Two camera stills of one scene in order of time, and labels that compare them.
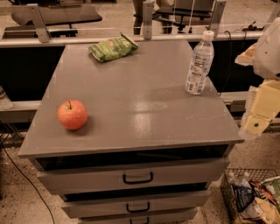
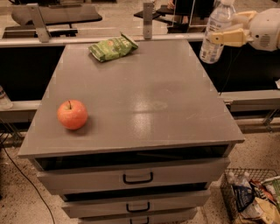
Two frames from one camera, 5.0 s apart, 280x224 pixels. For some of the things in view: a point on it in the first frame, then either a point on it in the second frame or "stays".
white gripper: [269, 55] → [264, 28]
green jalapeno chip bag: [113, 47] stays
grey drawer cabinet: [149, 152] stays
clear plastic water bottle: [199, 65] → [220, 19]
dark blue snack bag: [243, 196] stays
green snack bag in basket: [273, 185] stays
